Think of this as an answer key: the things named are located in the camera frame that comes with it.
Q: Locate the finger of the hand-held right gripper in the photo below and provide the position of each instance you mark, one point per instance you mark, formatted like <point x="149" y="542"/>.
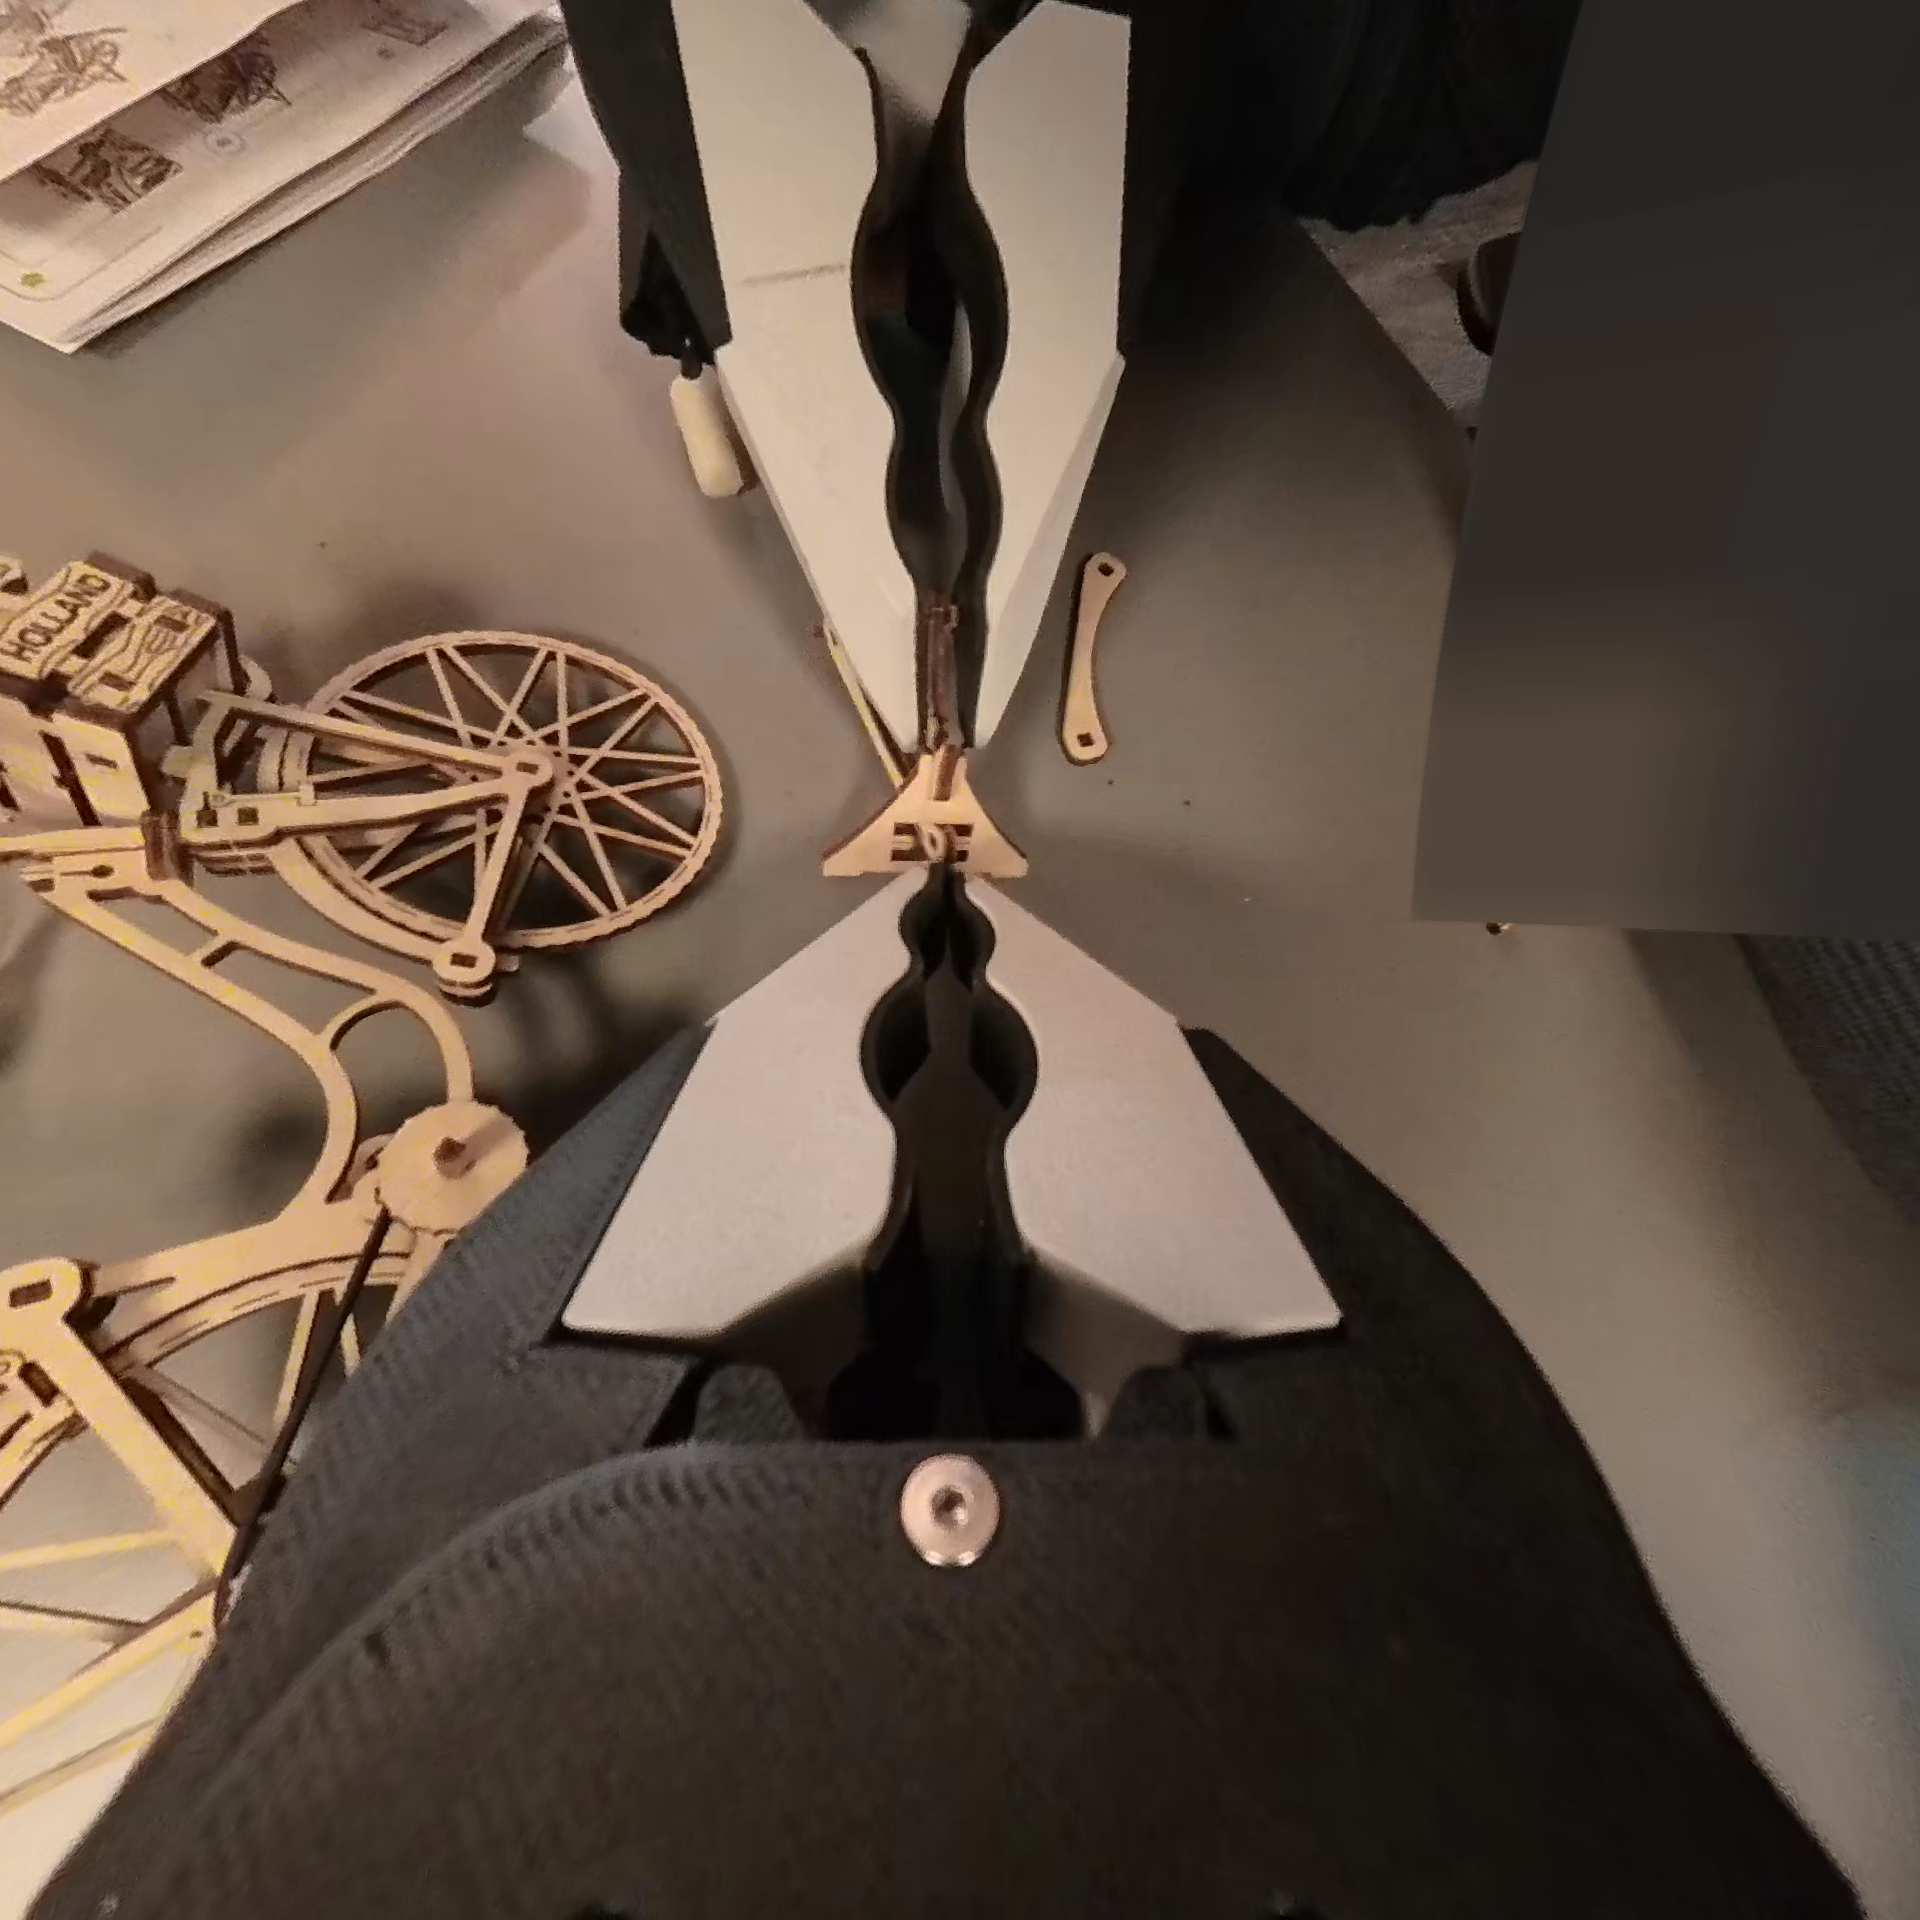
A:
<point x="1050" y="301"/>
<point x="797" y="301"/>

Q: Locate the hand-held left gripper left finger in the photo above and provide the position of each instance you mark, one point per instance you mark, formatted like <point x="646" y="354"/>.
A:
<point x="734" y="1184"/>

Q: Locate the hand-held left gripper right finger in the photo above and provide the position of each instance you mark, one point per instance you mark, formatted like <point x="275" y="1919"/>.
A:
<point x="1170" y="1184"/>

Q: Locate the wooden model stand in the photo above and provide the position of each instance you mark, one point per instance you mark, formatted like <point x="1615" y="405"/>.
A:
<point x="930" y="839"/>

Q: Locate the wooden bicycle model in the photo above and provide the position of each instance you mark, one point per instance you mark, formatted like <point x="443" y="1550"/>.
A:
<point x="451" y="1161"/>

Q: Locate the curved wooden strip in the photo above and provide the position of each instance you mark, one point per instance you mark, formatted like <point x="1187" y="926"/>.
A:
<point x="1086" y="662"/>

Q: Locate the white instruction booklet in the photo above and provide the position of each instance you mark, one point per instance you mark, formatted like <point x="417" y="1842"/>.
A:
<point x="225" y="166"/>

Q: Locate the person's dark knit sweater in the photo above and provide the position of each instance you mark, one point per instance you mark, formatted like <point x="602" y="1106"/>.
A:
<point x="1846" y="1035"/>

